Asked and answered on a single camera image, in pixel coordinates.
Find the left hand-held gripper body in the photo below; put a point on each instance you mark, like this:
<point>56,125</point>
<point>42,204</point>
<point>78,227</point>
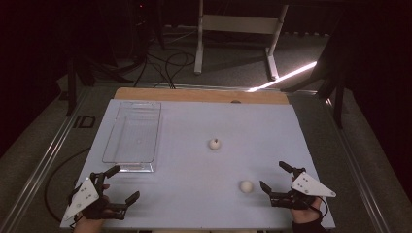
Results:
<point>85,194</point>

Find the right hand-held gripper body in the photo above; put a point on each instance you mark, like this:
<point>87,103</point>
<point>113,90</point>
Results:
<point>309,187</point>

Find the plain white ball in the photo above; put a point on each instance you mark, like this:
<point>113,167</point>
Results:
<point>246,186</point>

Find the clear plastic tray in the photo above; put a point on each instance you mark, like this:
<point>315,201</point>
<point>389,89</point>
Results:
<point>136,139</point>

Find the white ball with dark mark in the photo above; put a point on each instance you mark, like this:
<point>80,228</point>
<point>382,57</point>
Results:
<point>214,144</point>

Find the person's right hand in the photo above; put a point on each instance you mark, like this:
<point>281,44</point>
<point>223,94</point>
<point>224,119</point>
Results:
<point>304,214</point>

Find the person's left hand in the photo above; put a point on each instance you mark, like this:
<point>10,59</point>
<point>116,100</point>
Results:
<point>86,224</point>

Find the light blue table mat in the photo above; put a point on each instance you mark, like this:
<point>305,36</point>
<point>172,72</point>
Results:
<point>200,178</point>

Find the black metal stand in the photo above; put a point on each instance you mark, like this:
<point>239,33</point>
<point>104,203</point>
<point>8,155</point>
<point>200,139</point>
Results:
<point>71,87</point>
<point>338,97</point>

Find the wooden table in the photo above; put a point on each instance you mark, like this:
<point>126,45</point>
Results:
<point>194,95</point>

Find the metal floor rail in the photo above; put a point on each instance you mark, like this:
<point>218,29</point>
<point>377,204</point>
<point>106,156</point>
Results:
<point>359,168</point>
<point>48,152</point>

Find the white desk frame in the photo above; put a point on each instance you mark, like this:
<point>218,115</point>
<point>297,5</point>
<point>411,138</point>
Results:
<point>239,24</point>

